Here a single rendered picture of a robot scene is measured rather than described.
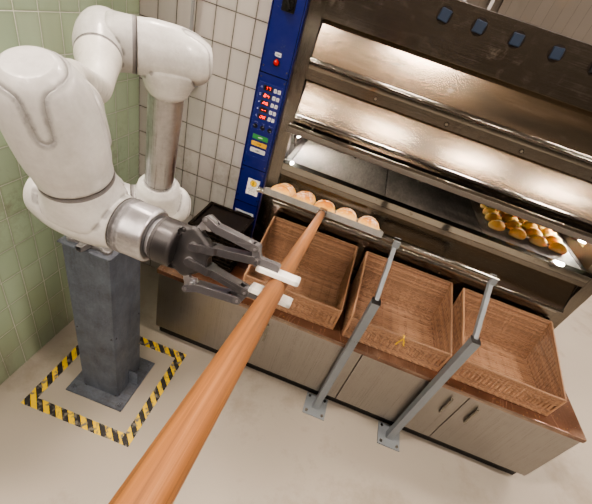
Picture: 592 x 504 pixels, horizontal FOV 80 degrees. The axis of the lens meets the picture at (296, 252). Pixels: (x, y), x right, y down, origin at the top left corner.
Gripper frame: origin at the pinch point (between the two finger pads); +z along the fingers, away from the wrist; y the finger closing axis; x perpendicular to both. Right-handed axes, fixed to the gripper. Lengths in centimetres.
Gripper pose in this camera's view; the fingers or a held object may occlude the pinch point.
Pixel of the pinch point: (275, 284)
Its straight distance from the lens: 55.4
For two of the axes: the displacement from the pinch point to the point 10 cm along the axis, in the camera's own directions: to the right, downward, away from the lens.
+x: -1.4, 2.3, -9.6
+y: -3.4, 9.0, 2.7
